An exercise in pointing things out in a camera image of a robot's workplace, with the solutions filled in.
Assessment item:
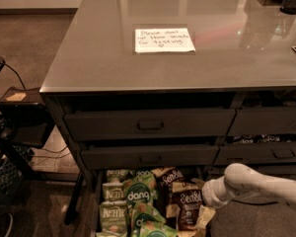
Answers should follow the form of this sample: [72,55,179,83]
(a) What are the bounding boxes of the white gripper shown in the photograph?
[191,177,230,229]

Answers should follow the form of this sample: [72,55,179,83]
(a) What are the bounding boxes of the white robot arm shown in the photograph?
[201,163,296,208]

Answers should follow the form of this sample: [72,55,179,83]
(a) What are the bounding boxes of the front brown SeaSalt chip bag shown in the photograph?
[172,182,202,231]

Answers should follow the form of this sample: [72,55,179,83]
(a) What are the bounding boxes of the brown seasalt chip bag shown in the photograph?
[172,182,202,231]
[152,167,185,218]

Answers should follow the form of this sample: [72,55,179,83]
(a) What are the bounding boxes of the rear brown SeaSalt chip bag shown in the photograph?
[152,167,185,218]

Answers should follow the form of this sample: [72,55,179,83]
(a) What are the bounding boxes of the green chip bag front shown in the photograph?
[131,201,166,237]

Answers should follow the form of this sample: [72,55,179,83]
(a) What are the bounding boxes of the green dang chip bag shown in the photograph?
[123,174,158,210]

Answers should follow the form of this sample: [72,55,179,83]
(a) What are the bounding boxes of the green chip bag bottom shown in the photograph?
[139,221,177,237]

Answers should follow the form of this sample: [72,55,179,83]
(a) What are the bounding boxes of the open bottom left drawer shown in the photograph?
[92,167,211,237]

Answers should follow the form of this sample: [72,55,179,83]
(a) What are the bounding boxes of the black snack bags in drawer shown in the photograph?
[228,134,296,144]

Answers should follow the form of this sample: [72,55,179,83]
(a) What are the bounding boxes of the upper green Kettle chip bag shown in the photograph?
[103,183,125,201]

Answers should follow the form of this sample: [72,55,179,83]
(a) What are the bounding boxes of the green kettle chip bag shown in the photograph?
[100,200,127,234]
[103,183,125,201]

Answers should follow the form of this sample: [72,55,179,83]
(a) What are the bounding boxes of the lower green Kettle chip bag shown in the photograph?
[100,200,127,234]

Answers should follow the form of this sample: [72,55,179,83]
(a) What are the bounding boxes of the rear green chip bag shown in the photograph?
[106,169,129,183]

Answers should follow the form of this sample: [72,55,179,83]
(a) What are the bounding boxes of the top right drawer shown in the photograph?
[228,107,296,136]

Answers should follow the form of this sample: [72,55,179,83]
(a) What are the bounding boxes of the bottom right drawer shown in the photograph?
[203,165,296,181]

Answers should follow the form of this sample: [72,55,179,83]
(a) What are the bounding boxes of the middle right drawer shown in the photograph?
[214,142,296,166]

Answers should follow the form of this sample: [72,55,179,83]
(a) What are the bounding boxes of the middle left drawer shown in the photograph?
[81,144,219,170]

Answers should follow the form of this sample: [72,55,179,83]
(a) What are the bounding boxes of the top left drawer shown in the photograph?
[64,109,235,141]

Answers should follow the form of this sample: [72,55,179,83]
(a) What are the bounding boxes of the grey drawer cabinet counter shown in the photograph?
[38,0,296,226]

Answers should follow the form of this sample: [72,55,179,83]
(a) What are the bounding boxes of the white handwritten paper note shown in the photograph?
[134,28,195,53]

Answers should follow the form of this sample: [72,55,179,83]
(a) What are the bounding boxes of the black plastic crate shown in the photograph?
[0,145,34,205]

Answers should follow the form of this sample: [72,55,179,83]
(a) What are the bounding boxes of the black box with label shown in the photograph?
[0,87,54,148]

